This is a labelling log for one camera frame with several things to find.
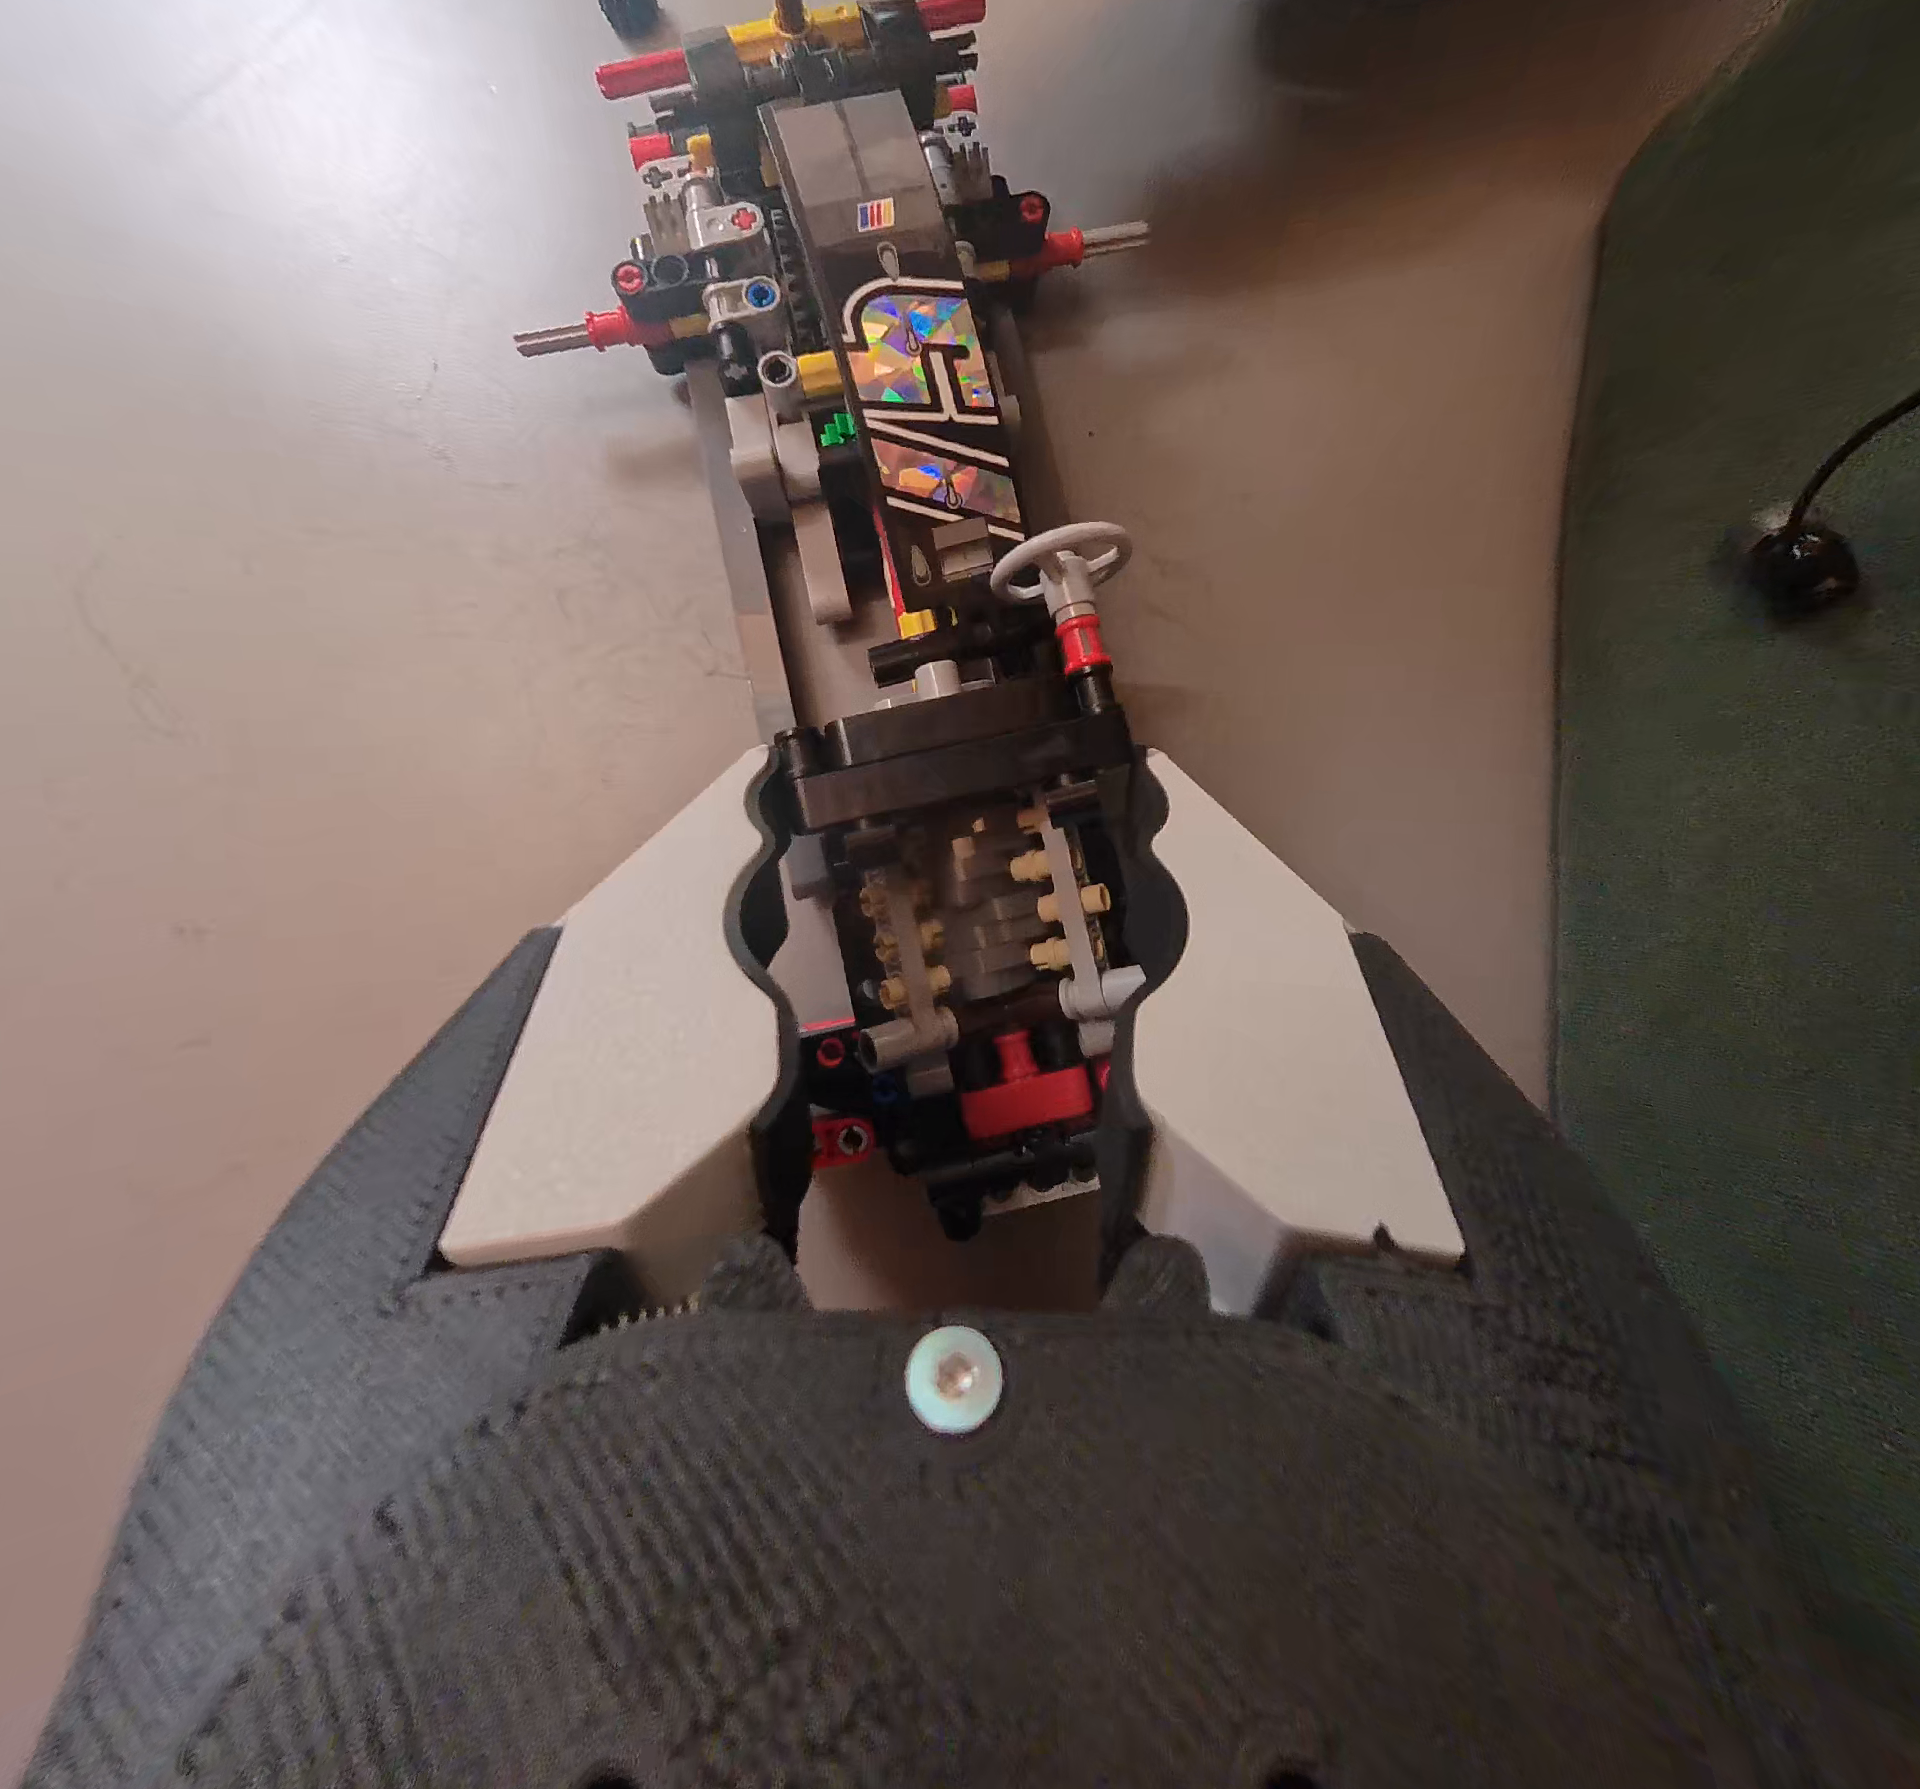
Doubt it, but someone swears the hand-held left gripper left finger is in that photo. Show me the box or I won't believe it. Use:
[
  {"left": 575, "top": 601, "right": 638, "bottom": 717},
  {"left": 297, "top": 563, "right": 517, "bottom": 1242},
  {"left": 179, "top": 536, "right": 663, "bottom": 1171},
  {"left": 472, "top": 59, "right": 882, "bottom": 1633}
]
[{"left": 436, "top": 745, "right": 820, "bottom": 1311}]

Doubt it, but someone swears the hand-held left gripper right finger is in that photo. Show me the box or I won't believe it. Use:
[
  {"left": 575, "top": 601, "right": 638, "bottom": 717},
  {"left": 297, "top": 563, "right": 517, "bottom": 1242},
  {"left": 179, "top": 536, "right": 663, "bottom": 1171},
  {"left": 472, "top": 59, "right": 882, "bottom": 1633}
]
[{"left": 1102, "top": 745, "right": 1465, "bottom": 1317}]

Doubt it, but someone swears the lego car chassis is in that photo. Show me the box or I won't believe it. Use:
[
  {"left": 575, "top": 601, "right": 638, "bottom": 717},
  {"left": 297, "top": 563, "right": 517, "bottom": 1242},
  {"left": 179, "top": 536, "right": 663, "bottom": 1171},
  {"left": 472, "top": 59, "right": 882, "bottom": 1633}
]
[{"left": 513, "top": 0, "right": 1155, "bottom": 1242}]

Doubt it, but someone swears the person's green sweatshirt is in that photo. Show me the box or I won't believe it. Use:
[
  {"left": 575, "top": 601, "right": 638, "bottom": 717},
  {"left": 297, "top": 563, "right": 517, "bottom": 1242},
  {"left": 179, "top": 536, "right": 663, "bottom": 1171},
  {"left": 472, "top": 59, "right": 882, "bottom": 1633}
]
[{"left": 1551, "top": 0, "right": 1920, "bottom": 1671}]

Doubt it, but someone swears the black sweatshirt drawstring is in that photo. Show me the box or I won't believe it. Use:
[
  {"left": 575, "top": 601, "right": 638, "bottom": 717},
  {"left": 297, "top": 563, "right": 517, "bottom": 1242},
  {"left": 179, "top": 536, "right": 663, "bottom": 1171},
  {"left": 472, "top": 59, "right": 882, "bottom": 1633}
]
[{"left": 1742, "top": 392, "right": 1920, "bottom": 607}]

